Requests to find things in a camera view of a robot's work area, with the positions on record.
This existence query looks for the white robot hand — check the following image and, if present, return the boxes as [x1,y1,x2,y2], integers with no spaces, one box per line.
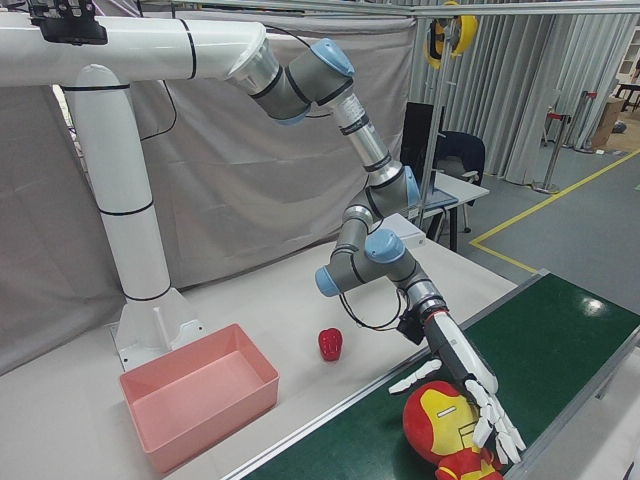
[388,309,527,466]

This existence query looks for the red yellow plush toy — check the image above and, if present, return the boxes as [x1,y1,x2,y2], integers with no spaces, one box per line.
[402,380,506,480]

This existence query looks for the pink plastic basket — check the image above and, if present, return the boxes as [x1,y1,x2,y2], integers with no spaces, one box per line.
[118,323,280,475]

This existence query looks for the green conveyor belt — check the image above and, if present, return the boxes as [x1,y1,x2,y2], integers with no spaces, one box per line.
[219,269,640,480]

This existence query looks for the red bell pepper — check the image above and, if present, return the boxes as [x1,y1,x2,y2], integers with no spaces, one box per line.
[318,328,346,363]

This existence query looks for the white flat box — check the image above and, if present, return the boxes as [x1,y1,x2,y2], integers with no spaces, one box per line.
[372,212,427,250]

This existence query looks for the white desk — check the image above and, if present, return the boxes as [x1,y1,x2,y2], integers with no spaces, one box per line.
[424,169,490,249]

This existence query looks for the black office chair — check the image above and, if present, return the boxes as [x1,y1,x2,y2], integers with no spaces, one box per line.
[434,130,486,186]

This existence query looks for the black monitor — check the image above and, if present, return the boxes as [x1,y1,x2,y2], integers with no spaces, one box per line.
[401,102,446,174]

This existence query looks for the grey vertical blinds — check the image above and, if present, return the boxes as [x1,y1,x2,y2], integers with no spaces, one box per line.
[414,14,636,186]

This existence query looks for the brown cardboard box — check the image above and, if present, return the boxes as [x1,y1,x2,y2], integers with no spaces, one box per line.
[591,97,631,151]

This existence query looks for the grey cloth curtain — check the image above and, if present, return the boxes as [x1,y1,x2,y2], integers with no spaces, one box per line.
[0,9,419,376]

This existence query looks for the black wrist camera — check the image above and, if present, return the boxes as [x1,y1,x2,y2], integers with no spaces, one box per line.
[397,310,426,346]

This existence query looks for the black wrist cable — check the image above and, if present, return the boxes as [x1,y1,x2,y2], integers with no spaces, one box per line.
[338,284,416,331]

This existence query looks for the silver stanchion post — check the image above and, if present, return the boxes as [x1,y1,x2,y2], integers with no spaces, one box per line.
[532,87,571,194]
[574,89,599,154]

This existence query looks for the aluminium frame post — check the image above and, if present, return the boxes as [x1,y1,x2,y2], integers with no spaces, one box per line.
[421,14,447,221]

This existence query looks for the aluminium frame beam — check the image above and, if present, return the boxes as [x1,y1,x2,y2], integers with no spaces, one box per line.
[139,0,640,19]

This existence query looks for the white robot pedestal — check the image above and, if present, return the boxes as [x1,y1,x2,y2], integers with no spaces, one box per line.
[0,14,269,371]

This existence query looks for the black head camera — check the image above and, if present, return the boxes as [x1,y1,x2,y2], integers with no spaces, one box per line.
[27,0,109,46]

